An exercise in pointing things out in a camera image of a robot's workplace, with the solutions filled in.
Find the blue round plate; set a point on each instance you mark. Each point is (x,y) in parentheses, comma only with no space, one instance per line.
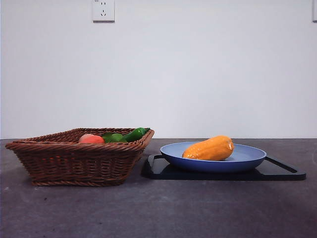
(223,166)

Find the brown wicker basket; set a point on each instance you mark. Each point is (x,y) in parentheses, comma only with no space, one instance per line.
(74,163)

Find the green chili pepper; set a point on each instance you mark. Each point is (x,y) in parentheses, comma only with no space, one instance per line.
(137,132)

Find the green leafy vegetable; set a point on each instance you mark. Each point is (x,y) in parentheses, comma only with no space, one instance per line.
(114,137)

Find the pink orange peach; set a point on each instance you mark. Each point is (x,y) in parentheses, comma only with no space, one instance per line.
(91,138)

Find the dark rectangular tray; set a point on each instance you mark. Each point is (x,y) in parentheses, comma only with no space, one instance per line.
(277,171)

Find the white wall outlet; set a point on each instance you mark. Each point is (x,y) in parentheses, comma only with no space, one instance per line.
(104,11)

